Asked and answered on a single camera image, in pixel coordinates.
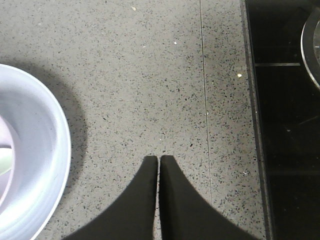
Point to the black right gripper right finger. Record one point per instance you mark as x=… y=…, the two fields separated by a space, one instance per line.
x=184 y=214

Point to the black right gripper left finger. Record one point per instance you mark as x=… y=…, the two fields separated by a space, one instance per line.
x=131 y=215

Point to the pale green plastic spoon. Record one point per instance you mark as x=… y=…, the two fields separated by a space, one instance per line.
x=6 y=157

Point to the purple plastic bowl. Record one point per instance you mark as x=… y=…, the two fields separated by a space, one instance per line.
x=6 y=142

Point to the light blue plate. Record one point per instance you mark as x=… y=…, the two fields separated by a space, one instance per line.
x=41 y=144

